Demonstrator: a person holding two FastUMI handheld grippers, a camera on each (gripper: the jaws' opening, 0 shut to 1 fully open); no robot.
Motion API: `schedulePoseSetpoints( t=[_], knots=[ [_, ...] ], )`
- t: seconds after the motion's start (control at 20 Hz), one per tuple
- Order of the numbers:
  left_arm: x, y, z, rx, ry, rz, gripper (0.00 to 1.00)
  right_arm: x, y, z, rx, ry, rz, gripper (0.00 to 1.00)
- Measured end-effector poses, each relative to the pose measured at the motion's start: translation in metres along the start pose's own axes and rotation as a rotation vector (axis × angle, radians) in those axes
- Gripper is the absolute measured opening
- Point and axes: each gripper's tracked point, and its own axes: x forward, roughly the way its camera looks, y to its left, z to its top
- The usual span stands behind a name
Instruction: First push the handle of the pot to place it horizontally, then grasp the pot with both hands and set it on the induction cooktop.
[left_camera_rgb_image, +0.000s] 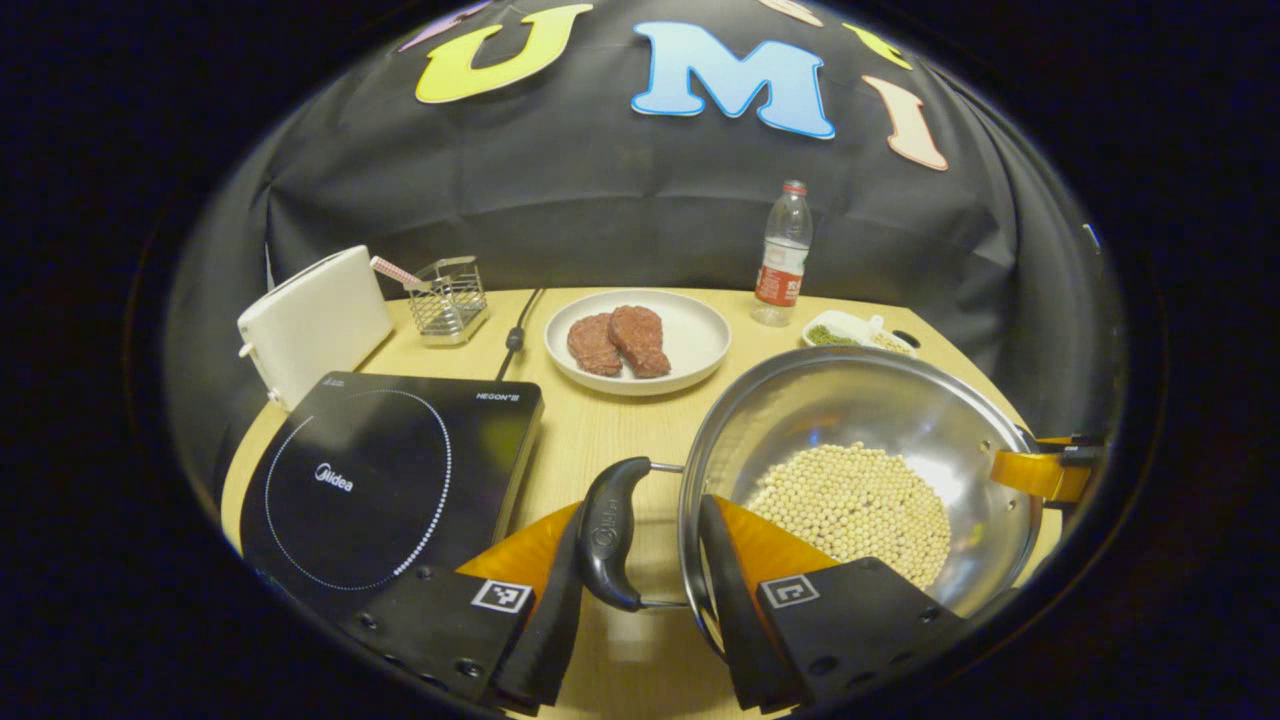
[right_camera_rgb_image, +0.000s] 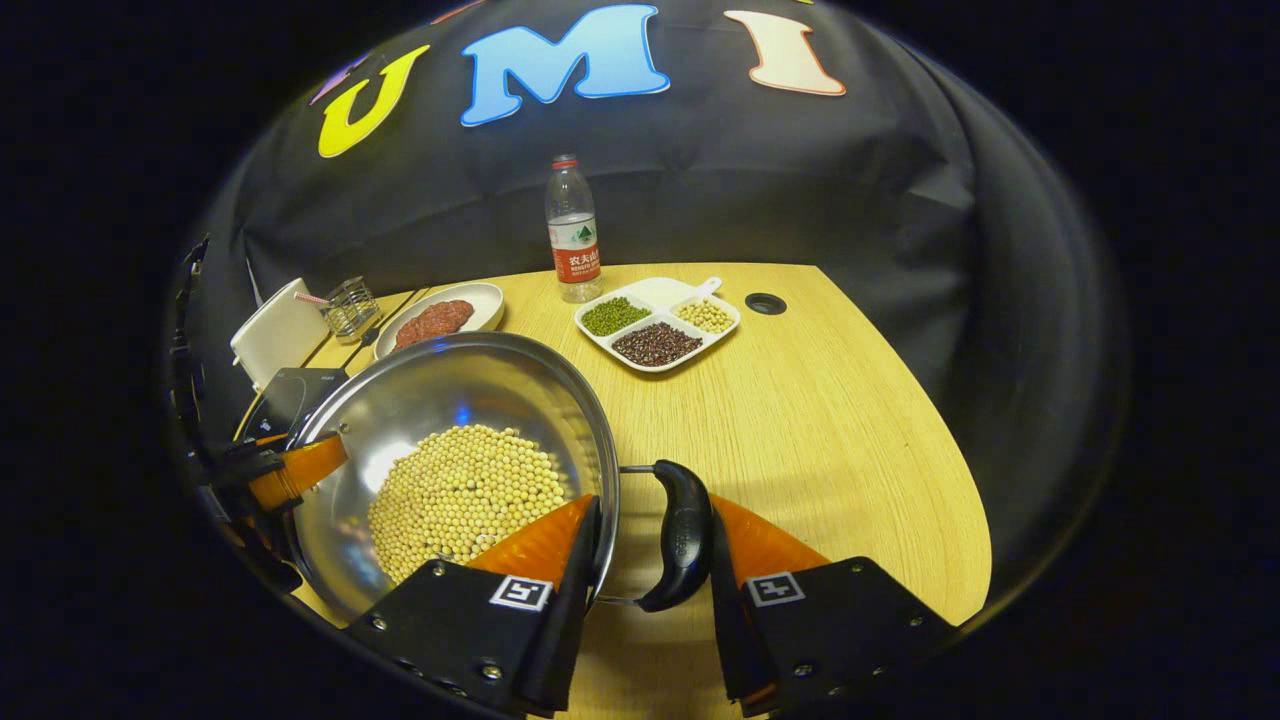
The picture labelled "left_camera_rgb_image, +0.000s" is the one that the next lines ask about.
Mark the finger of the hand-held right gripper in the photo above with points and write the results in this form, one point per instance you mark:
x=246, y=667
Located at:
x=1085, y=441
x=1040, y=475

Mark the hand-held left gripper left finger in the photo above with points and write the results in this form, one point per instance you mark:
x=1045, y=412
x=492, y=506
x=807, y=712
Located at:
x=545, y=640

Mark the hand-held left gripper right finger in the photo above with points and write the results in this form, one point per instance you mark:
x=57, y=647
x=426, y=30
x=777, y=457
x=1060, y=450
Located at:
x=735, y=600

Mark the stainless steel pot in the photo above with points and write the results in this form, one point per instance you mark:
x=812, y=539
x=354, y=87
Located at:
x=850, y=400

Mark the black induction cooktop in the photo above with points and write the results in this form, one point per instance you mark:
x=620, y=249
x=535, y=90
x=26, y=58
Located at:
x=380, y=480

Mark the pile of soybeans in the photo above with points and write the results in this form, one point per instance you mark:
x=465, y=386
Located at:
x=850, y=505

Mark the white divided dish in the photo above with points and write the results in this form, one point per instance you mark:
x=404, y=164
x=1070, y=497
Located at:
x=845, y=325

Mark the white round plate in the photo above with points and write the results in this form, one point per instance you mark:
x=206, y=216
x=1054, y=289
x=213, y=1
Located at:
x=690, y=340

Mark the brown meat patty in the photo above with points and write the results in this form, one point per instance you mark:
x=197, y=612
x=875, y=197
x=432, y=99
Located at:
x=642, y=340
x=590, y=345

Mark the clear plastic water bottle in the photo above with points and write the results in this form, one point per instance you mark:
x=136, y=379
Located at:
x=783, y=260

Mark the white toaster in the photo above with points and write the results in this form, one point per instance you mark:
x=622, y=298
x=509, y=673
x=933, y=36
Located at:
x=315, y=325

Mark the pink striped straw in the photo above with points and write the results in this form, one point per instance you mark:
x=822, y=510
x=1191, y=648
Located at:
x=395, y=270

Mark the black backdrop cloth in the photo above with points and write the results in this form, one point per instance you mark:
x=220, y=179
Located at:
x=600, y=200

